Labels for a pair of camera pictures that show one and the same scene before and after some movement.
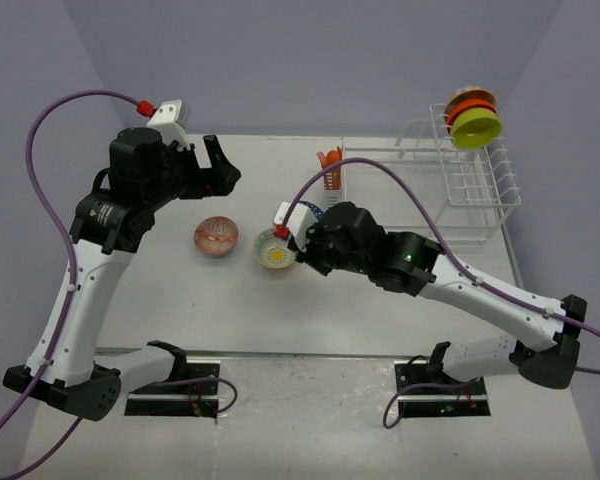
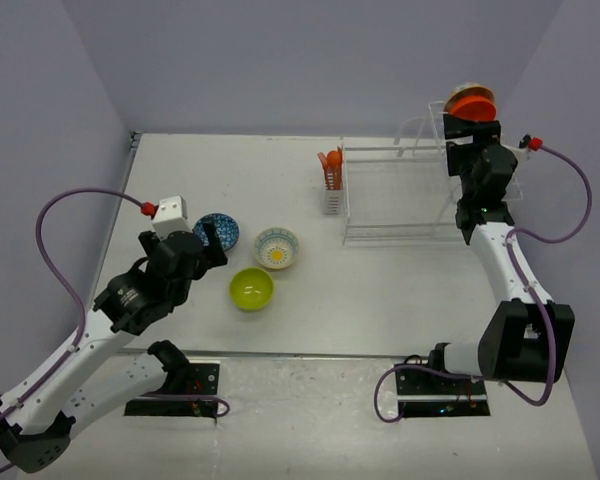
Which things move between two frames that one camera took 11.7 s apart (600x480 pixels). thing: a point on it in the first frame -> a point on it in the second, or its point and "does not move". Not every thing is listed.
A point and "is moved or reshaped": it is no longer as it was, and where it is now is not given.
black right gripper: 308,255 -> 484,134
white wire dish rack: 468,191 does not move
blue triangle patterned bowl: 315,212 -> 226,228
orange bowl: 460,105 does not move
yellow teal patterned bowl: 271,251 does not move
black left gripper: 223,174 -> 216,255
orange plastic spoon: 335,156 does not move
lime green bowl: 475,128 is moved or reshaped
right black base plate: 464,401 does not move
